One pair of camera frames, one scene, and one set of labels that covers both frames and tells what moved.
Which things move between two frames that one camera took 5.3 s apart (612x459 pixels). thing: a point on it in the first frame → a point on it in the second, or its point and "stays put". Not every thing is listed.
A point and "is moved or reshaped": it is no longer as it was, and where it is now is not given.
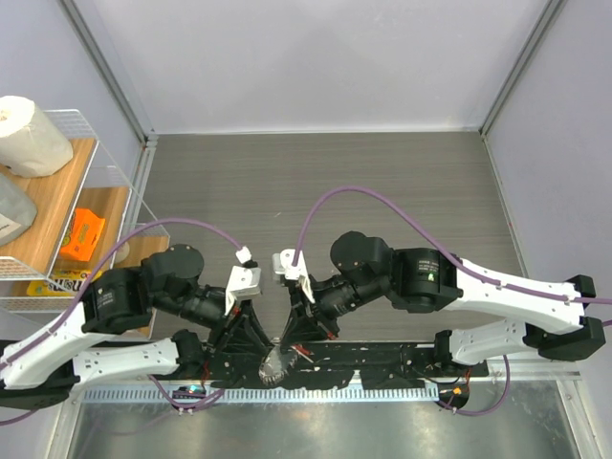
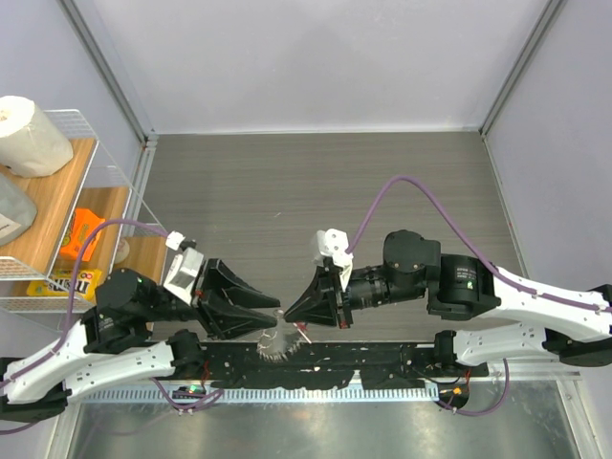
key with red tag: (303, 349) is moved or reshaped
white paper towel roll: (32, 143) stays put
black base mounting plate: (329, 365) stays put
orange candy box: (87, 229) stays put
